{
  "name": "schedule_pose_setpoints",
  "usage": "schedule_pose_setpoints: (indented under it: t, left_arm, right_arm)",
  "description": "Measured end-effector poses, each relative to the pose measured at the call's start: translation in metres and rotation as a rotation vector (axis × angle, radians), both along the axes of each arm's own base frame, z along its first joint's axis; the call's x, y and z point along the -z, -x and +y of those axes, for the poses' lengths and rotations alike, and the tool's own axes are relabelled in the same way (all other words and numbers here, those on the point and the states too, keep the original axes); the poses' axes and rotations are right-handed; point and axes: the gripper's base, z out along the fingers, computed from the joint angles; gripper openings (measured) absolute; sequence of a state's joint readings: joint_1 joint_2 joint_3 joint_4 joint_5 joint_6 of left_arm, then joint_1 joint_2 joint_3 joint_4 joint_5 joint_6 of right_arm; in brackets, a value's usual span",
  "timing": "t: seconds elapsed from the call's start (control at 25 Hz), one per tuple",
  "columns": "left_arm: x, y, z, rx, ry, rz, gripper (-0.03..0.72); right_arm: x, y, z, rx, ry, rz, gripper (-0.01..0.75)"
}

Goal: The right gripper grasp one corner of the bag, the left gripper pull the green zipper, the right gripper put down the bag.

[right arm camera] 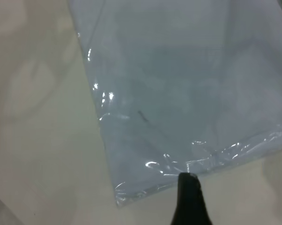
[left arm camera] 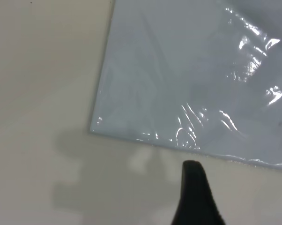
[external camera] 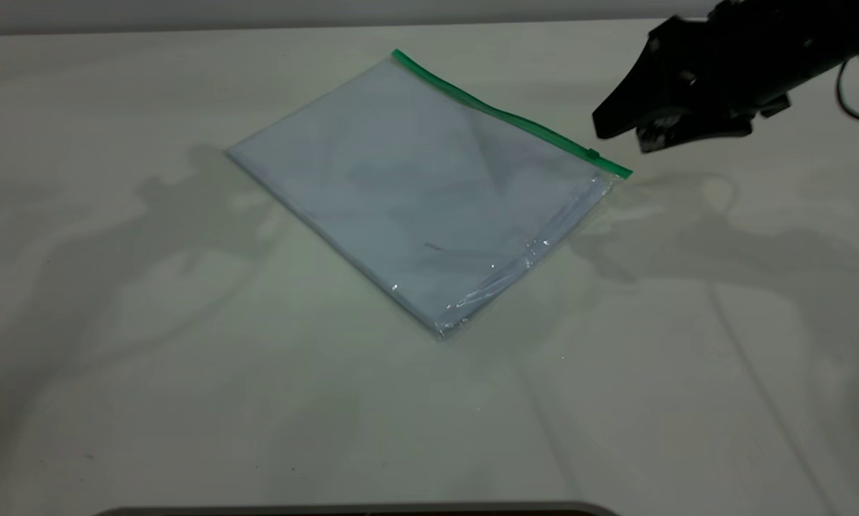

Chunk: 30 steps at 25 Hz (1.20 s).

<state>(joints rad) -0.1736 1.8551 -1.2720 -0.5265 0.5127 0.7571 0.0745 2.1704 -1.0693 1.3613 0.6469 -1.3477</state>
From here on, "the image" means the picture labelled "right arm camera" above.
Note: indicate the clear zip bag green strip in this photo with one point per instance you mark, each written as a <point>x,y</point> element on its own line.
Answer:
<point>166,93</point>

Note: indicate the white paper sheets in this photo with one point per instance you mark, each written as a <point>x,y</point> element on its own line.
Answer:
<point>183,70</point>

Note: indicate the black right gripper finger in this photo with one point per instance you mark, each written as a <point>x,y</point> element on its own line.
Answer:
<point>189,201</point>

